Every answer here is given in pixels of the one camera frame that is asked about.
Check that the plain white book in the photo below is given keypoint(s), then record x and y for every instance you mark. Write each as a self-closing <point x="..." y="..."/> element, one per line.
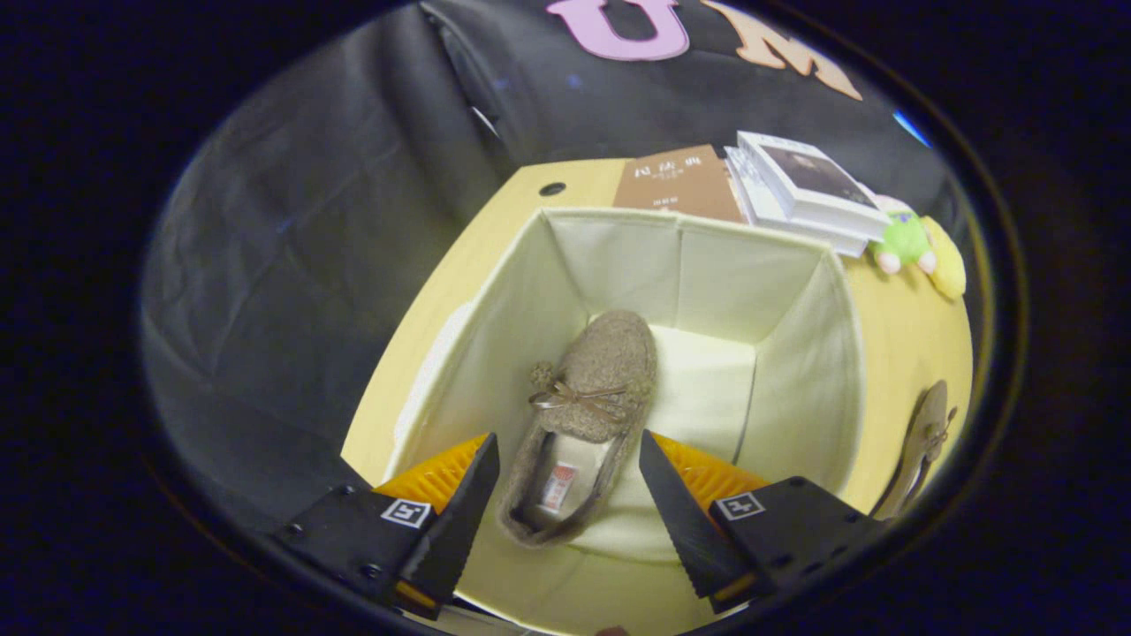
<point x="751" y="199"/>

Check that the yellow plush toy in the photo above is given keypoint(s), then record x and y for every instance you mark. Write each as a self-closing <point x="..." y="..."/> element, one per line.
<point x="947" y="265"/>

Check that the cream fabric storage box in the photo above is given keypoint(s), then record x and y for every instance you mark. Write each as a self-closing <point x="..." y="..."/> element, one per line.
<point x="618" y="256"/>

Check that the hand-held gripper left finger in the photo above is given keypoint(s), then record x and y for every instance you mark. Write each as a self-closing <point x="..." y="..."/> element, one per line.
<point x="459" y="512"/>

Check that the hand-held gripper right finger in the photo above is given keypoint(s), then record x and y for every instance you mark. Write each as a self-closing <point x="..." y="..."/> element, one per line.
<point x="680" y="521"/>

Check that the green plush toy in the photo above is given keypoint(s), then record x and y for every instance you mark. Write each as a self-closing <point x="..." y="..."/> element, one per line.
<point x="901" y="238"/>

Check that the white book portrait cover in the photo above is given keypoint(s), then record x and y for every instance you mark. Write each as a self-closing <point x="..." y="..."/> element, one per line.
<point x="813" y="177"/>

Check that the black backdrop cloth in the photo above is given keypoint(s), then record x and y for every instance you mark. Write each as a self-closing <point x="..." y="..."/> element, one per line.
<point x="309" y="265"/>

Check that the brown fuzzy shoe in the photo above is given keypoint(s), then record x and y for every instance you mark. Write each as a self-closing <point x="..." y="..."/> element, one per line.
<point x="601" y="362"/>
<point x="923" y="433"/>

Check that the brown cover book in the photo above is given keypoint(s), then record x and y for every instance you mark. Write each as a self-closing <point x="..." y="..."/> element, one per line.
<point x="676" y="181"/>

